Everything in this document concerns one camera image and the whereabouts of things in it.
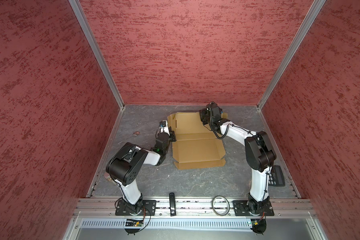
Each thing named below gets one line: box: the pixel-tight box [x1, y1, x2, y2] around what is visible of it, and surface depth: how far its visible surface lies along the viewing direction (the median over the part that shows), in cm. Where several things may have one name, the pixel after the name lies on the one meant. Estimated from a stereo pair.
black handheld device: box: [169, 192, 177, 217], surface depth 73 cm
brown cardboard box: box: [167, 112, 228, 170], surface depth 98 cm
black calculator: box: [268, 165, 286, 187], surface depth 84 cm
